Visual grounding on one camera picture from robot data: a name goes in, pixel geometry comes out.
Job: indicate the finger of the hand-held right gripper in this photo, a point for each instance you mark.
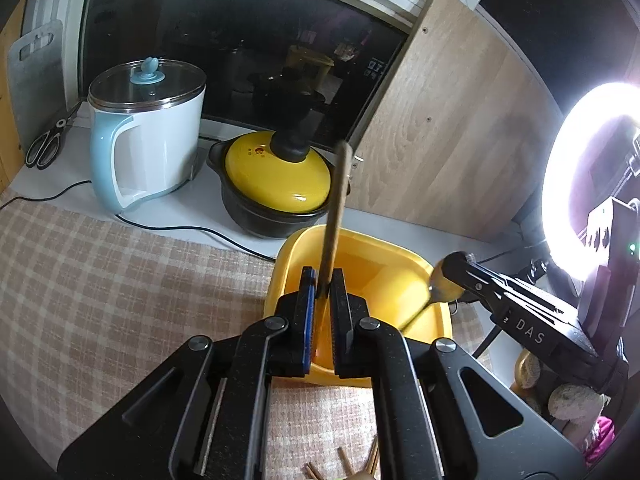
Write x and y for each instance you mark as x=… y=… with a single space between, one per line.
x=475 y=275

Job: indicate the yellow plastic spoon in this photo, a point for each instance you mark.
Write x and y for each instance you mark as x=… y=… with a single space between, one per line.
x=442 y=284

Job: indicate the grey cutting board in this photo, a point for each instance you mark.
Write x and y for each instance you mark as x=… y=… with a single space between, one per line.
x=35 y=75

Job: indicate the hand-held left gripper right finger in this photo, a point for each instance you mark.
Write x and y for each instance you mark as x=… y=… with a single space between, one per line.
x=340 y=321

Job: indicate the yellow plastic container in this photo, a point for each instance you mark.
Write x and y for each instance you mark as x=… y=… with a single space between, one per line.
x=370 y=265

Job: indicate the beige plush toy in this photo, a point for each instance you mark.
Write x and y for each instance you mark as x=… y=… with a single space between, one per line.
x=575 y=410

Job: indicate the black clay pot yellow lid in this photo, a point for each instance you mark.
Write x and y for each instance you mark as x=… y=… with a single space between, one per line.
x=270 y=175

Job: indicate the white blue electric pot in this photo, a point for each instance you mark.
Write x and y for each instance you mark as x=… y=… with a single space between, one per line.
x=160 y=135

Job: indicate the beige checked tablecloth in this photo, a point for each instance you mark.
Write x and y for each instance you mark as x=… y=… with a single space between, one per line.
x=125 y=285

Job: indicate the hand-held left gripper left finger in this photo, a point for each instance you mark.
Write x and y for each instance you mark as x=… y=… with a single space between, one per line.
x=309 y=321

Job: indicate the pink cloth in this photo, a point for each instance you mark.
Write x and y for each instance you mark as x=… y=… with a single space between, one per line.
x=600 y=440

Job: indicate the wooden cutting board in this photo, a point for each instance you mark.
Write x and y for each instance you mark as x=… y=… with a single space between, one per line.
x=9 y=135

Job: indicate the tan plush toy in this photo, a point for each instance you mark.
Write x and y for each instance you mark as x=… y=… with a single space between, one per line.
x=527 y=372

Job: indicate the light wooden panel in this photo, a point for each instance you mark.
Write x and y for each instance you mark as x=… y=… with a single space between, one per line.
x=450 y=110

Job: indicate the window with white frame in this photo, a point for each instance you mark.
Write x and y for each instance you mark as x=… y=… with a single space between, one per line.
x=225 y=35

